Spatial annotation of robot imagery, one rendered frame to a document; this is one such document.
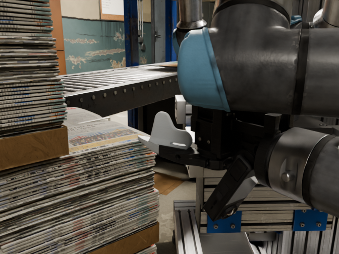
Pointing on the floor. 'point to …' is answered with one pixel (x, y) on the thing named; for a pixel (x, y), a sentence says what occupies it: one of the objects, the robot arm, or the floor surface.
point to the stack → (80, 192)
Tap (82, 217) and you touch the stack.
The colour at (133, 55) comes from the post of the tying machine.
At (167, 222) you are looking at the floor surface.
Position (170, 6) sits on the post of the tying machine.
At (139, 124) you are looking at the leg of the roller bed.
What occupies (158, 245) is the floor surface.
